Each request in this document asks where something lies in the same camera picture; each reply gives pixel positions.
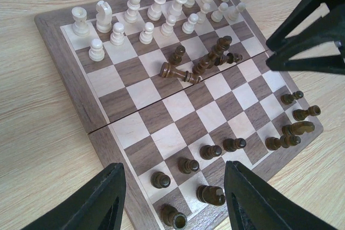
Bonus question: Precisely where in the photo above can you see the dark brown king chess piece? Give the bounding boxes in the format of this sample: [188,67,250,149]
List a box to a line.
[160,62,201,85]

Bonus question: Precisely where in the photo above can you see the dark brown bishop chess piece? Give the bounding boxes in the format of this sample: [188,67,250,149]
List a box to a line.
[293,105,321,121]

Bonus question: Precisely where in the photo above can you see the wooden chessboard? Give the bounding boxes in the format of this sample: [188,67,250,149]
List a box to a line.
[34,0,323,229]

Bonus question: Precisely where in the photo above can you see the white rook chess piece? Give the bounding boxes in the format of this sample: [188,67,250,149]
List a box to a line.
[71,6,89,37]

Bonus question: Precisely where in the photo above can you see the dark brown knight chess piece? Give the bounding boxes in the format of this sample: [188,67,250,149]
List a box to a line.
[282,121,315,136]

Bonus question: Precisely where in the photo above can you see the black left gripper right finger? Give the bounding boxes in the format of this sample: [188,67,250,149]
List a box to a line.
[224,161,334,229]

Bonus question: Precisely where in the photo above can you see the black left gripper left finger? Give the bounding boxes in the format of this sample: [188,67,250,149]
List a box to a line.
[24,163,126,229]

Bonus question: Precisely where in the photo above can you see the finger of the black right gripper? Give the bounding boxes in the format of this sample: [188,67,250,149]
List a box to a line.
[266,49,344,75]
[266,0,344,51]

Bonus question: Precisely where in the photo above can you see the white knight chess piece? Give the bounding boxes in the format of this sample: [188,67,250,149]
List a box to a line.
[96,0,112,33]

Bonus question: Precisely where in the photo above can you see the dark brown pawn chess piece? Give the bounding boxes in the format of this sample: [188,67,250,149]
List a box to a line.
[281,90,304,105]

